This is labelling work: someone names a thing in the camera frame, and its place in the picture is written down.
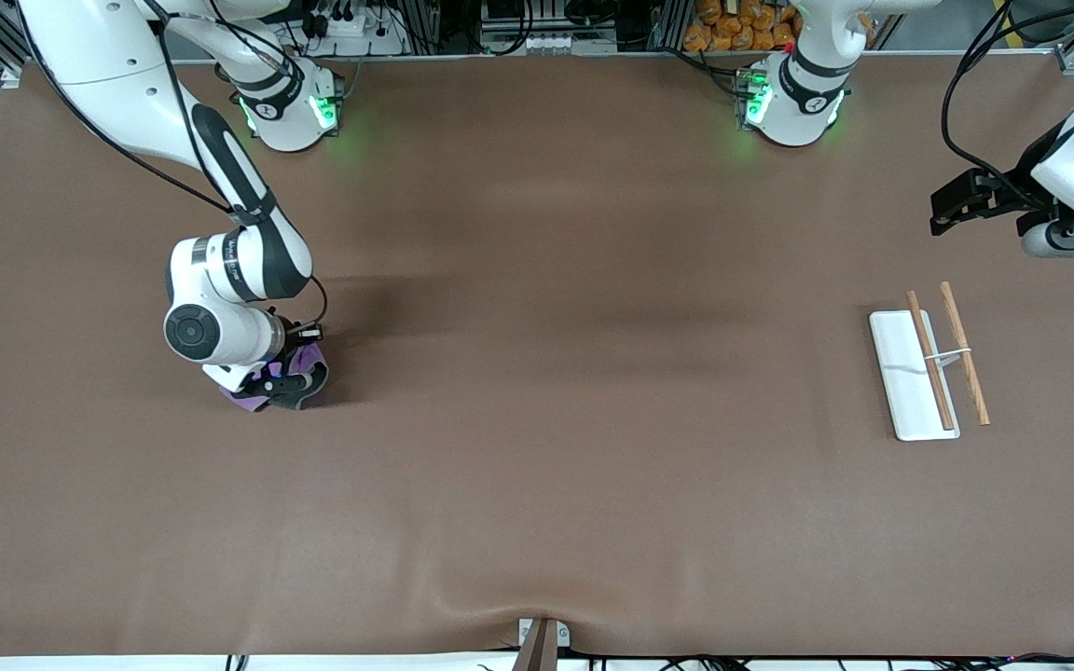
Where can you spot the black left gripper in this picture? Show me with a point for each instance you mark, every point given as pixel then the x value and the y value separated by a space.
pixel 1025 173

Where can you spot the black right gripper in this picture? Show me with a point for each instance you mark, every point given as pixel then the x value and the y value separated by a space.
pixel 296 333

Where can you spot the purple towel with grey lining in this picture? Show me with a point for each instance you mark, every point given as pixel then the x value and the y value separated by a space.
pixel 243 401

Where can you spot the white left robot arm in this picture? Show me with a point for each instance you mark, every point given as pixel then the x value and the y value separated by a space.
pixel 798 107

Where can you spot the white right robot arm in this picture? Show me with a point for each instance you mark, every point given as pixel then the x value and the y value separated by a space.
pixel 136 84

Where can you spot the white rack with wooden rods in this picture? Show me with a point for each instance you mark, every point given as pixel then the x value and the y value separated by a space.
pixel 910 382

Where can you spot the brown table cover mat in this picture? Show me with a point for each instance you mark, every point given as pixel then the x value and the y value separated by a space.
pixel 537 438

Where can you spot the pile of orange objects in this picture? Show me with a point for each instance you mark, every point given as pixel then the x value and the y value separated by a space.
pixel 742 28

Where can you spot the white power strip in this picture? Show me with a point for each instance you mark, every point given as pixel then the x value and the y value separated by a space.
pixel 360 33

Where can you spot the white terminal block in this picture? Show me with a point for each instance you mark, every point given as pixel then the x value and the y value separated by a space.
pixel 551 42

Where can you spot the grey bracket with brown post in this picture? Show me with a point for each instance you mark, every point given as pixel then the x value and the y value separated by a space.
pixel 542 643

